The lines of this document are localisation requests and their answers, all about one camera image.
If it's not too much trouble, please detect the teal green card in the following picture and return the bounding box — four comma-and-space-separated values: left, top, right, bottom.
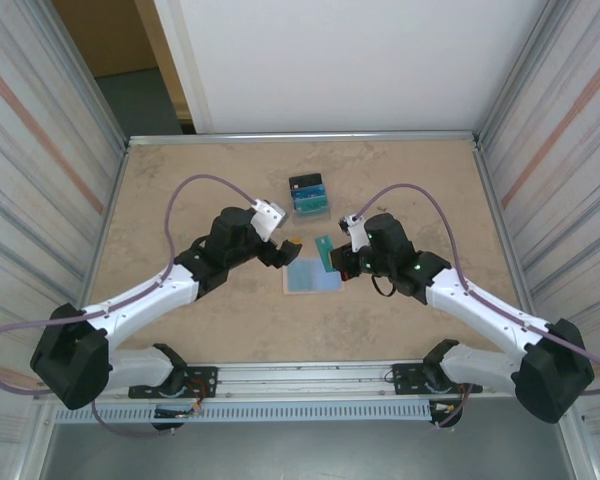
313, 235, 338, 274

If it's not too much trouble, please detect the clear acrylic card stand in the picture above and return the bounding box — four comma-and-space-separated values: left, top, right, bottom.
288, 172, 332, 225

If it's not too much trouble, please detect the green patterned card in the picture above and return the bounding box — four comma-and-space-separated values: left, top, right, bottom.
291, 195, 329, 212

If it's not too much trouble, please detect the black card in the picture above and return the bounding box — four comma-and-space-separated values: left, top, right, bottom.
288, 172, 324, 190

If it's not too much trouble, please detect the brown wooden door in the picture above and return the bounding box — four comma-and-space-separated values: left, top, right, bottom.
52, 0, 161, 79

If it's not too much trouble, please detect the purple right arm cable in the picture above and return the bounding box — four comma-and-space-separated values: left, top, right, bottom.
354, 183, 600, 399

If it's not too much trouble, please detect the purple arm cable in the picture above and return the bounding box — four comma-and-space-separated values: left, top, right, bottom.
0, 174, 261, 440
354, 183, 600, 399

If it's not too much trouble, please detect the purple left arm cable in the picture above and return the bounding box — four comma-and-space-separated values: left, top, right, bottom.
0, 174, 261, 440

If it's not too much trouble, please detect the thin aluminium table rail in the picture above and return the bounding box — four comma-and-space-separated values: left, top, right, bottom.
127, 130, 481, 149

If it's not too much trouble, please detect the aluminium side rail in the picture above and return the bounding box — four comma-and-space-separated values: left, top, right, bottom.
472, 139, 544, 357
67, 142, 131, 364

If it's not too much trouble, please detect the wide aluminium frame rail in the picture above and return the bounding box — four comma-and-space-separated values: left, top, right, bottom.
38, 355, 577, 404

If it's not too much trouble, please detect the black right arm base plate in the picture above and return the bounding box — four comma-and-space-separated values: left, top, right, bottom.
389, 362, 481, 400

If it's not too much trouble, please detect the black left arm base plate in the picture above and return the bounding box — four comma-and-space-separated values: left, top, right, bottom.
128, 364, 219, 401

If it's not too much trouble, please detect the grey slotted cable duct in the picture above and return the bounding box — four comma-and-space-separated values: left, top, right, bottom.
53, 401, 434, 425

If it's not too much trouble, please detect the aluminium frame post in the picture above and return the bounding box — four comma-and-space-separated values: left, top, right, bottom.
44, 0, 131, 151
479, 0, 551, 144

